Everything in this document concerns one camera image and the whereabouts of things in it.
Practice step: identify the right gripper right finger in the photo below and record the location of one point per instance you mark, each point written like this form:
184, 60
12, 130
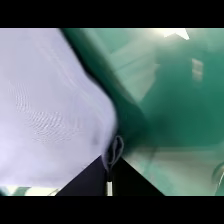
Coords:
133, 181

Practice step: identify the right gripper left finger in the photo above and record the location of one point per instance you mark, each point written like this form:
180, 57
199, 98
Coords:
88, 181

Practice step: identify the purple shirt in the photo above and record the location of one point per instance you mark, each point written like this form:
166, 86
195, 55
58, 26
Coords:
43, 106

